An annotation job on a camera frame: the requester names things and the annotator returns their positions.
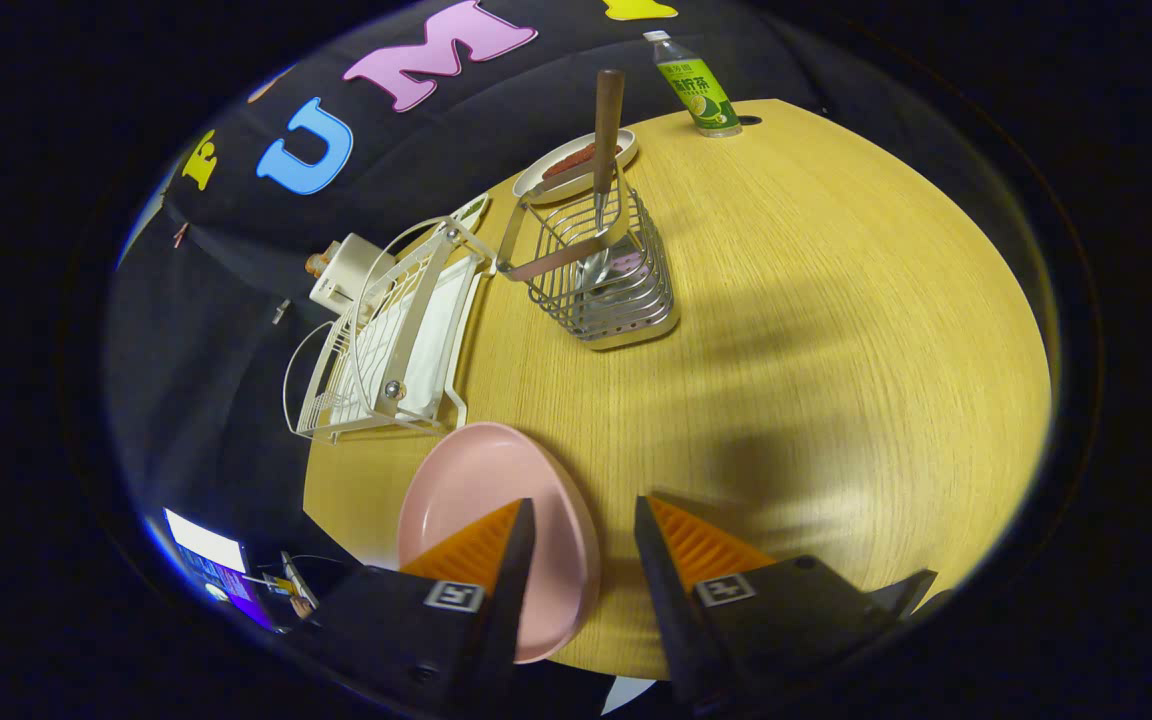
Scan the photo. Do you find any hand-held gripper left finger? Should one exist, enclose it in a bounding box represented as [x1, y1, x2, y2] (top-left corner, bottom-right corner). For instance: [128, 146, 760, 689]
[286, 497, 537, 716]

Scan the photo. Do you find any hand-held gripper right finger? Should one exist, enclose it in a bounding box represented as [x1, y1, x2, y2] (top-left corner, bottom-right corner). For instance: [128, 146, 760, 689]
[633, 494, 939, 716]

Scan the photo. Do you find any pink plate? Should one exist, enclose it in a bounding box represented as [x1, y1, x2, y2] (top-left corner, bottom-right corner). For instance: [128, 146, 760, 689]
[397, 422, 602, 664]

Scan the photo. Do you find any metal wire basket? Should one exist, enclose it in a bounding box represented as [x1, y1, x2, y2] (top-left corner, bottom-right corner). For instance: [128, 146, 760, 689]
[496, 160, 680, 351]

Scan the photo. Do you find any white wire dish rack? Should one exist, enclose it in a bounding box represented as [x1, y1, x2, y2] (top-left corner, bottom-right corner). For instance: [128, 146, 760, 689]
[283, 217, 497, 444]

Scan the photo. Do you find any wooden handled metal spoon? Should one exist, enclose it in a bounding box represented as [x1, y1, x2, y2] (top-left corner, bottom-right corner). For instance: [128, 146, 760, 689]
[576, 69, 637, 301]

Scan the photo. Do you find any white oval plate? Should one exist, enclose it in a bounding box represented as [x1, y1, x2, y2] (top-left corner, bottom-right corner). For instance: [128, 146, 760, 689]
[513, 129, 639, 206]

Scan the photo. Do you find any computer monitor screen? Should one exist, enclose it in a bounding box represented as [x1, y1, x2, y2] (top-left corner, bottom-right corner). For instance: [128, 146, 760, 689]
[163, 508, 277, 631]

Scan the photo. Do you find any white toaster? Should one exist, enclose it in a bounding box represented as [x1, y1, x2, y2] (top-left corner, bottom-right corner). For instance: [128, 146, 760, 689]
[309, 233, 397, 316]

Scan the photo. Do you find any black backdrop cloth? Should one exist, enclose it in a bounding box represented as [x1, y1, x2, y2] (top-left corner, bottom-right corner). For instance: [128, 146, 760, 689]
[106, 0, 937, 571]

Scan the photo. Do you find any white divided seasoning tray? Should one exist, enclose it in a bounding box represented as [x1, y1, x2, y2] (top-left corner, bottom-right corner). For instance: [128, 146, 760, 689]
[446, 192, 490, 233]

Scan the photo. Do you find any brown sausage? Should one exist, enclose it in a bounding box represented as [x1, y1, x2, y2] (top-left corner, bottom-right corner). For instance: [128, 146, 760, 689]
[544, 142, 625, 181]

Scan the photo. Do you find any green drink bottle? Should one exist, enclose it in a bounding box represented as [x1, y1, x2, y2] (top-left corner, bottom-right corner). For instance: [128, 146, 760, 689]
[644, 30, 742, 138]

